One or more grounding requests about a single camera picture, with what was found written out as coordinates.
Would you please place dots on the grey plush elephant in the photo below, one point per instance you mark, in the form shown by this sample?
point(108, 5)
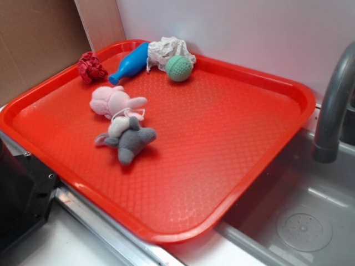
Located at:
point(127, 135)

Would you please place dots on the green dimpled ball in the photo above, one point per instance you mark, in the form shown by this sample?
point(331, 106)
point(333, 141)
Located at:
point(178, 68)

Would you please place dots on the brown cardboard panel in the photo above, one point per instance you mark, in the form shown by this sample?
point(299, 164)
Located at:
point(42, 38)

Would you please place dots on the grey sink faucet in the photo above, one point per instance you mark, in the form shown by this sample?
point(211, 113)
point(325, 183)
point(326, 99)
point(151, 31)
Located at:
point(336, 119)

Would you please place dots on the red plastic tray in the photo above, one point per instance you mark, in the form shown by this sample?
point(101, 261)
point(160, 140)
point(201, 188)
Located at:
point(217, 132)

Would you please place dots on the crumpled white paper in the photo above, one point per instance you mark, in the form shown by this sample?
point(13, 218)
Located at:
point(160, 52)

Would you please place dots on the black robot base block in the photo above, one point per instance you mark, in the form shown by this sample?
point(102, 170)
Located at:
point(27, 190)

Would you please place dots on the grey plastic sink basin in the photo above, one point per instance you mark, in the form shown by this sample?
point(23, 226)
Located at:
point(298, 211)

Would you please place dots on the blue plastic bowling pin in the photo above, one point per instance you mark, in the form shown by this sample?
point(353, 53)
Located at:
point(131, 64)

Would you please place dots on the metal counter edge rail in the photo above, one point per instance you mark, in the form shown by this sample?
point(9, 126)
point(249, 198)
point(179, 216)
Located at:
point(78, 233)

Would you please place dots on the pink plush toy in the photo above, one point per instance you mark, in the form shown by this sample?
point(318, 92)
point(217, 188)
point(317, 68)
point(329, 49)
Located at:
point(114, 101)

